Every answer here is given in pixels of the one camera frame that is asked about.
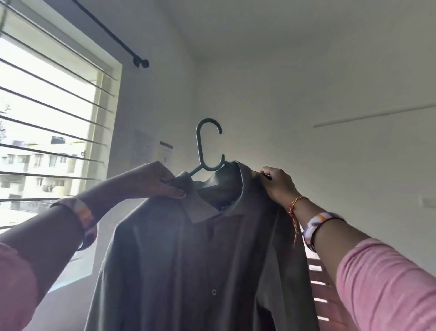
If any person's left hand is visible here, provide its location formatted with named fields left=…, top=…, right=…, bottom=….
left=119, top=161, right=189, bottom=203

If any person's right hand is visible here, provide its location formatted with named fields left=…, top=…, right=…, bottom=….
left=257, top=166, right=302, bottom=211

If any olive green button shirt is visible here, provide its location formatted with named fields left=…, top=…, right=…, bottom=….
left=83, top=161, right=322, bottom=331

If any person's left forearm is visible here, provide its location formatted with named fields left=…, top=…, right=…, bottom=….
left=0, top=176, right=139, bottom=302

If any person's right forearm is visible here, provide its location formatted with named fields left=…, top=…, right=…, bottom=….
left=293, top=200, right=373, bottom=282

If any white notice with dark header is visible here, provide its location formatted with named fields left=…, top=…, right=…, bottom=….
left=157, top=140, right=175, bottom=169

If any plain white paper notice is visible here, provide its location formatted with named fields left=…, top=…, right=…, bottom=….
left=129, top=130, right=157, bottom=166

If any striped white purple bangle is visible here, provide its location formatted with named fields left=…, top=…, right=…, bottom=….
left=302, top=211, right=347, bottom=254

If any striped orange purple bangle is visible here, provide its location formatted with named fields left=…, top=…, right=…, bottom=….
left=50, top=197, right=99, bottom=252

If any white framed window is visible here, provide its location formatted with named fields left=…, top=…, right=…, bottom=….
left=0, top=0, right=124, bottom=296

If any maroon plastic chair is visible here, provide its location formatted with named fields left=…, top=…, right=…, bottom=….
left=300, top=232, right=360, bottom=331

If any dark curtain rod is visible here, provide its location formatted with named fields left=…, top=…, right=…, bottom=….
left=71, top=0, right=151, bottom=70

